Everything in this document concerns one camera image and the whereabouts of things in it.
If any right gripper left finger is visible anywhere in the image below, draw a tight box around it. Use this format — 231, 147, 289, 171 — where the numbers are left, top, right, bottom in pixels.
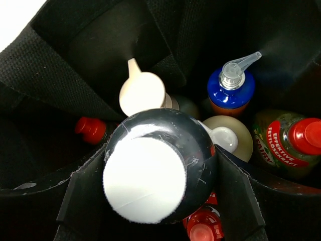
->
1, 144, 125, 240

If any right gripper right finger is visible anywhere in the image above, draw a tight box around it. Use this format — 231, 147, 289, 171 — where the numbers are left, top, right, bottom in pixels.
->
216, 146, 320, 240

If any yellow Fairy dish soap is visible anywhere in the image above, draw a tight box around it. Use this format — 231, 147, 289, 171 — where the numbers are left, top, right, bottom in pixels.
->
251, 109, 320, 180

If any cream pump lotion bottle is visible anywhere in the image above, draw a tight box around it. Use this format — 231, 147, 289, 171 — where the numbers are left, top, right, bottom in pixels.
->
199, 115, 253, 163

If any dark red bottle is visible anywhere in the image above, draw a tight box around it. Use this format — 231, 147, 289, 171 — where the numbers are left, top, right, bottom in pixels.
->
75, 116, 119, 145

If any silver bottle white cap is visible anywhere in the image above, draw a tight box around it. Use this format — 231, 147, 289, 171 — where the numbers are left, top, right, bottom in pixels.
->
102, 108, 217, 224

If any orange spray bottle blue cap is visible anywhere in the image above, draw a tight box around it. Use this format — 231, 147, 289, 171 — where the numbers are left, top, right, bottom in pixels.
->
207, 51, 262, 117

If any green bottle beige cap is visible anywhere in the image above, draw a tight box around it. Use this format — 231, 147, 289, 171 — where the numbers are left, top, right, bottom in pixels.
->
118, 58, 200, 119

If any black canvas bag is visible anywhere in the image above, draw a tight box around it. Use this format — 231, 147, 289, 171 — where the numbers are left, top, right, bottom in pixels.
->
1, 1, 320, 196

